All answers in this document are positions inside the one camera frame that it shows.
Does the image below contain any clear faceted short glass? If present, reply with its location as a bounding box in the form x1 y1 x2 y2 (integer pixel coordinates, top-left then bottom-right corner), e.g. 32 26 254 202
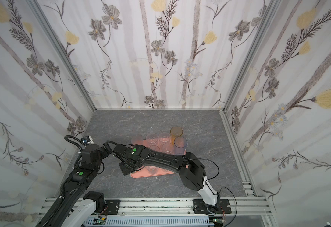
161 143 174 154

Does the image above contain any pink plastic tray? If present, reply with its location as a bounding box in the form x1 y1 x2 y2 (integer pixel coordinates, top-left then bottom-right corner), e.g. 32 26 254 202
130 137 176 178

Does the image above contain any clear round glass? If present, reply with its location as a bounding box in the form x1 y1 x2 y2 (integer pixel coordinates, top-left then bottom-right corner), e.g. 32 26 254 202
158 132 171 145

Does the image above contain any blue frosted glass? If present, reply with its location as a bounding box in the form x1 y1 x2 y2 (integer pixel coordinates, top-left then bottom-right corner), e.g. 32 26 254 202
174 136 188 155

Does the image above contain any yellow transparent glass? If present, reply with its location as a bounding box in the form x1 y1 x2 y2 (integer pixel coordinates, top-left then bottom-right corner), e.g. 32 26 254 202
170 126 183 144

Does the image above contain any pink faceted glass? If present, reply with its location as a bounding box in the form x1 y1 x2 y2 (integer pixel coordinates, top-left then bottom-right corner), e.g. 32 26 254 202
131 135 144 145

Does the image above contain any clear tall faceted glass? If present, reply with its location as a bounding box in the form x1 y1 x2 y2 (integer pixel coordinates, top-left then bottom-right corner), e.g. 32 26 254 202
149 145 161 152

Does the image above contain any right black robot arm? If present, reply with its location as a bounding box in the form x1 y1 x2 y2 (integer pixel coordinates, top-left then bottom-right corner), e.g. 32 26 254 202
113 144 220 215

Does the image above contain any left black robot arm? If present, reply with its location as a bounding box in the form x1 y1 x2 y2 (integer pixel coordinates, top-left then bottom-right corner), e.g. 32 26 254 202
37 144 109 227

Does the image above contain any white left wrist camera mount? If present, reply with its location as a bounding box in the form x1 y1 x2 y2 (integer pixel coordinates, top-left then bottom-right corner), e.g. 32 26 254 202
81 136 94 146

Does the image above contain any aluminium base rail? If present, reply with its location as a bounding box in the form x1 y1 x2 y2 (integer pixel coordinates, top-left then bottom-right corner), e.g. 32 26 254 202
37 197 272 219

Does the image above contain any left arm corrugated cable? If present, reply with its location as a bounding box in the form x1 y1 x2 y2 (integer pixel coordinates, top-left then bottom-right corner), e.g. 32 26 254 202
41 192 67 227

